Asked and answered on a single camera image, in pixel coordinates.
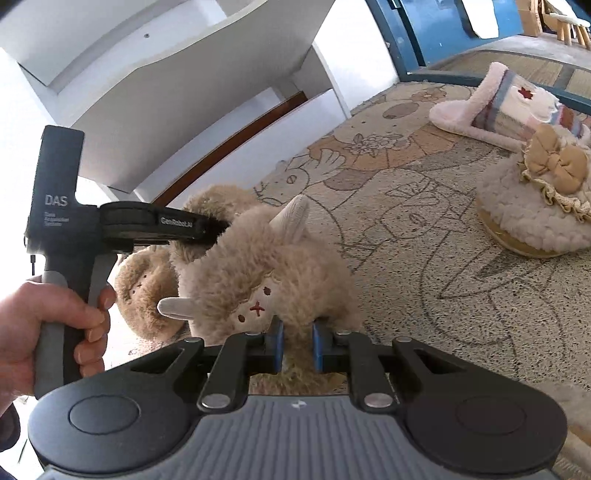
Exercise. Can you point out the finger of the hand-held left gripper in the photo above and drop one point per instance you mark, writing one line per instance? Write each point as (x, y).
(214, 230)

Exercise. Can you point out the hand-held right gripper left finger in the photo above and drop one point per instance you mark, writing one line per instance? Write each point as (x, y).
(277, 346)

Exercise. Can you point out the wooden stool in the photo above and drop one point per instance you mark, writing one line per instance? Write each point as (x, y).
(570, 23)

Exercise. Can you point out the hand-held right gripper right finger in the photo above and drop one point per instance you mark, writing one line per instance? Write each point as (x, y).
(318, 346)

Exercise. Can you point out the white shoe cabinet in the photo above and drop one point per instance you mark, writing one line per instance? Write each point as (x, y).
(184, 69)

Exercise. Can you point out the person's left hand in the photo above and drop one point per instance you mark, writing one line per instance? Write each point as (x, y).
(23, 332)

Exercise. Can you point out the white hanging sheet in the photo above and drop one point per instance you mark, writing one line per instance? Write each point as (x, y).
(480, 18)

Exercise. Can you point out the printed cartoon doormat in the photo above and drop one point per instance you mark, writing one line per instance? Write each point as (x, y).
(392, 207)

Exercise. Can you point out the beige sheep plush slipper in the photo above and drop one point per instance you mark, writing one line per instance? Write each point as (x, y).
(147, 295)
(258, 272)

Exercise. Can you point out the pink plaid plush slipper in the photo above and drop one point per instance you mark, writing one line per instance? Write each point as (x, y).
(498, 106)

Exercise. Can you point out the blue door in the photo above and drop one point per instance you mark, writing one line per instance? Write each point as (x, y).
(392, 41)
(443, 27)

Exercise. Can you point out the cardboard box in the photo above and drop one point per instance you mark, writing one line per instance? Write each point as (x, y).
(531, 14)

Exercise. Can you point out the woven straw mat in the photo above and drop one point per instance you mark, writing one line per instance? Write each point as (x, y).
(508, 69)

